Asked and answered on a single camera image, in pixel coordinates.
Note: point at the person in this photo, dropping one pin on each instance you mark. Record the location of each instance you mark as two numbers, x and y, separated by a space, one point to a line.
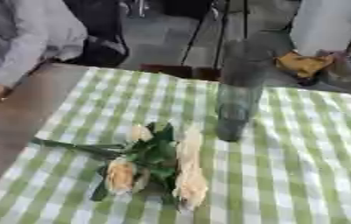
25 38

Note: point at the dark red wooden chair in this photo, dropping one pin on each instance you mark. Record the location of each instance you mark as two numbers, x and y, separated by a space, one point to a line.
180 71

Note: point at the peach rose with green stem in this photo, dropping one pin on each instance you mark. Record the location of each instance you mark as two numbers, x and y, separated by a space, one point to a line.
120 175

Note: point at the small peach rose flower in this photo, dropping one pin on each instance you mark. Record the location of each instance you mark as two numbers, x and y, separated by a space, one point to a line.
140 133

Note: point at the clear glass vase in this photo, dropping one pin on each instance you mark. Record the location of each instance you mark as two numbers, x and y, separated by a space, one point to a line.
239 87

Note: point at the black tripod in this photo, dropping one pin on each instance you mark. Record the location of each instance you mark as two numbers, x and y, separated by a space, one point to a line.
216 32

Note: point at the white pillar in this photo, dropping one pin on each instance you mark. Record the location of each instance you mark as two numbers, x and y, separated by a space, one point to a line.
329 24

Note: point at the large pale peach rose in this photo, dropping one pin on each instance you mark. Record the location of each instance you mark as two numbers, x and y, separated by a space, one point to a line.
191 175

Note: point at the black bag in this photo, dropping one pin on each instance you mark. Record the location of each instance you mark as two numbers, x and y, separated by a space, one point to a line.
101 38

